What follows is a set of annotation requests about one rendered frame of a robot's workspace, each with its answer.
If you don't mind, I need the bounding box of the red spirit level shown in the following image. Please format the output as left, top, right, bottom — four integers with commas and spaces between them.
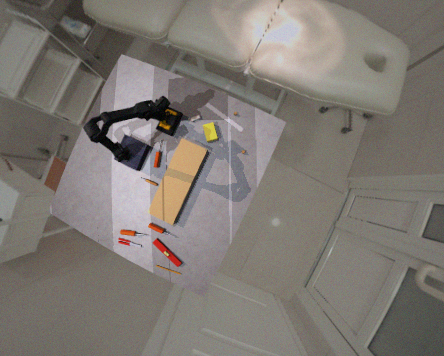
152, 238, 182, 267

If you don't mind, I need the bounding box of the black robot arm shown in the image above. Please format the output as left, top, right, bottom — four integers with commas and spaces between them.
83, 96, 170, 162

